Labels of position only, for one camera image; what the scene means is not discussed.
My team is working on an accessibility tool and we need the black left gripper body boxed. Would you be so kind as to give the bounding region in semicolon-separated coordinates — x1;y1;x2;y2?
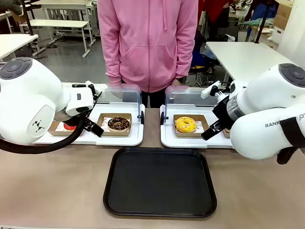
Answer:
81;112;94;129

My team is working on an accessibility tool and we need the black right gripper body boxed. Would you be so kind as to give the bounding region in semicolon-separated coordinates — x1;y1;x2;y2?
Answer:
213;96;235;127

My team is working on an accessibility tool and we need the clear display cover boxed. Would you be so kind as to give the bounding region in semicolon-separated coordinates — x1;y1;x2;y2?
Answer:
160;85;221;125
95;83;145;125

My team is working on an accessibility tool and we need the person's left forearm pink sleeve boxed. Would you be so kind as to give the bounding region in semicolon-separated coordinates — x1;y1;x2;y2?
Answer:
175;35;195;80

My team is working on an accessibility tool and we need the person's right forearm pink sleeve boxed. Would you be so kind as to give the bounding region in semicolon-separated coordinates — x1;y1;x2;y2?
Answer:
103;35;122;79

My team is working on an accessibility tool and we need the chocolate donut with nuts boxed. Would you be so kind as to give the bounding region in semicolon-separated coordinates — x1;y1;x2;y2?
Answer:
107;116;131;132

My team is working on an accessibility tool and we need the red glazed donut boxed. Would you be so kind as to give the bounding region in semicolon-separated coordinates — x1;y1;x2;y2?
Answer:
62;121;77;131

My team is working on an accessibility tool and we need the white display tray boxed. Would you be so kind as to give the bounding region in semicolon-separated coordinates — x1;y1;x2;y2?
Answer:
32;102;145;146
160;104;235;149

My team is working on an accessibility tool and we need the yellow sprinkled donut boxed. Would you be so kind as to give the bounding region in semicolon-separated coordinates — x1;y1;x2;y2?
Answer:
175;116;198;134

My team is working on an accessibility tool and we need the black serving tray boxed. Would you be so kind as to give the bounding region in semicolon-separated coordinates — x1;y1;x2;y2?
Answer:
102;147;217;219

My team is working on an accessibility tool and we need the person's right hand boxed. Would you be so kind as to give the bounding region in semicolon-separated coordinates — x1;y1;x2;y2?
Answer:
106;75;122;84

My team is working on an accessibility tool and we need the blue cloth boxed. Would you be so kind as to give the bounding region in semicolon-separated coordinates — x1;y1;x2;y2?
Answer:
190;50;207;70

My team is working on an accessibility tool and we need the large white table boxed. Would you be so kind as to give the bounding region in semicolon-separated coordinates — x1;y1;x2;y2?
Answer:
206;42;297;83

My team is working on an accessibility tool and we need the green sheet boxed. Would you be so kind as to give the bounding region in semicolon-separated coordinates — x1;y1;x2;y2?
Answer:
238;18;275;28

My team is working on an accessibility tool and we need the white box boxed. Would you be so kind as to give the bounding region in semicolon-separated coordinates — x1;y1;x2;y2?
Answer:
272;25;286;44

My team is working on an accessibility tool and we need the person in red top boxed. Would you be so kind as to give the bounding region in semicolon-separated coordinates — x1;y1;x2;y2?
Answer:
202;0;239;42

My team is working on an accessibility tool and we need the black pole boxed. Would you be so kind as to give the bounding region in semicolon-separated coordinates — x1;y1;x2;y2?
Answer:
255;0;272;44
20;0;33;36

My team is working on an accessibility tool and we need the person in pink hoodie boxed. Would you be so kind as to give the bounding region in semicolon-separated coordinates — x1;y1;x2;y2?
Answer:
97;0;199;108

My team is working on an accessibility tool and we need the white table with metal legs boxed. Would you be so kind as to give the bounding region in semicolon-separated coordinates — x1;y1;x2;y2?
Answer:
19;19;96;58

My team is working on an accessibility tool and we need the person in blue top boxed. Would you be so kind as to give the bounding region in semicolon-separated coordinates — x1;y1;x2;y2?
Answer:
245;0;280;22

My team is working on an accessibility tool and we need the large cardboard box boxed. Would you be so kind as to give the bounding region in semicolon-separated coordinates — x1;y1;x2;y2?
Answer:
274;0;294;31

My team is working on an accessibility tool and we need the white desk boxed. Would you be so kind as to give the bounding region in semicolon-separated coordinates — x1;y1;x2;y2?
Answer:
30;0;99;36

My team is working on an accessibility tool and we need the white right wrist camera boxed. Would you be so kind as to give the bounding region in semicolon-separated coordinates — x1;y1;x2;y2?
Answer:
201;80;229;100

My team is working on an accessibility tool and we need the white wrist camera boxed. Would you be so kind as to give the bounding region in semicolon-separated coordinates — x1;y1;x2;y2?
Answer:
72;80;96;96
201;80;229;100

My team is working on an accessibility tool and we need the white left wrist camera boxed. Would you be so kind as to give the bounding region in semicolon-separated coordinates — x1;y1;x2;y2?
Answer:
72;80;96;96

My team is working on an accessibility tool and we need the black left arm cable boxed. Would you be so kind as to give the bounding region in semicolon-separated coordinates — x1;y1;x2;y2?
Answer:
0;115;84;155

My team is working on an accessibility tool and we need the black right arm cable sleeve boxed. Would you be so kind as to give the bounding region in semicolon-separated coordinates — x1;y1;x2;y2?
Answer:
276;114;305;165

